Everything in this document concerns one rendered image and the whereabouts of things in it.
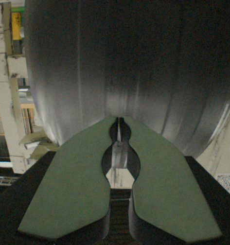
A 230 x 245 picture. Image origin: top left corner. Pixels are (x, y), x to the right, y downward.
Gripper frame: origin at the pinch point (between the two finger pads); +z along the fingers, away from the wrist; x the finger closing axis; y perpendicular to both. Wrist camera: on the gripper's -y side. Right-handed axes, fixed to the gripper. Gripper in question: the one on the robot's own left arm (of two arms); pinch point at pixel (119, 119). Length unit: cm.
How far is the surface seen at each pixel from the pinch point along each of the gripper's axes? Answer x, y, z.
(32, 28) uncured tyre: -9.5, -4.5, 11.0
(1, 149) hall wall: -664, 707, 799
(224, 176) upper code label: 31, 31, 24
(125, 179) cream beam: 6, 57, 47
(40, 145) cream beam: -34, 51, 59
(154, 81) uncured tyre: 3.6, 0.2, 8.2
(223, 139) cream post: 26.8, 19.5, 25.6
